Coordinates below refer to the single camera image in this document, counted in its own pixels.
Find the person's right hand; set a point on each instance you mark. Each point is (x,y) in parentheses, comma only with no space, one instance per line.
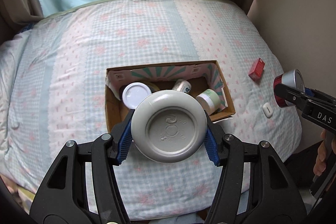
(319,161)

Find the white earbuds case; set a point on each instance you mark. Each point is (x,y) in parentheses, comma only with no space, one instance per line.
(267,110)

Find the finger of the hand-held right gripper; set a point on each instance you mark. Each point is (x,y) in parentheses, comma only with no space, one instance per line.
(320,96)
(291,96)

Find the colourful patterned cloth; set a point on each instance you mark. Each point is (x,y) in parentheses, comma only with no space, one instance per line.
(18,195)

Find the small white bottle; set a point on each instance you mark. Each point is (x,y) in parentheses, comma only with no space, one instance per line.
(181,86)

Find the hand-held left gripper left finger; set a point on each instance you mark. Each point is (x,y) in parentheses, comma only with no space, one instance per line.
(125,138)

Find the small red carton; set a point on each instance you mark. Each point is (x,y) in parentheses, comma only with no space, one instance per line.
(257,68)

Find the dark blue fabric item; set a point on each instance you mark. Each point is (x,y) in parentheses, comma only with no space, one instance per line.
(27,27)

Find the teal jar with white lid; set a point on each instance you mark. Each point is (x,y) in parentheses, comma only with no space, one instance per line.
(136,95)

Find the green jar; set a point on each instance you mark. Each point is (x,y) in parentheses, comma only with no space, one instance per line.
(210,99)

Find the red and silver can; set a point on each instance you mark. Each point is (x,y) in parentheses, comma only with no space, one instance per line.
(291,79)

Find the small white jar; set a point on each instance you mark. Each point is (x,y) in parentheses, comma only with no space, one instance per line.
(169,127)

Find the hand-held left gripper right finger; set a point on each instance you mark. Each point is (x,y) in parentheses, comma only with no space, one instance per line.
(212,145)

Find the cardboard box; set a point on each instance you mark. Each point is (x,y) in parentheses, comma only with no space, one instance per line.
(218,77)

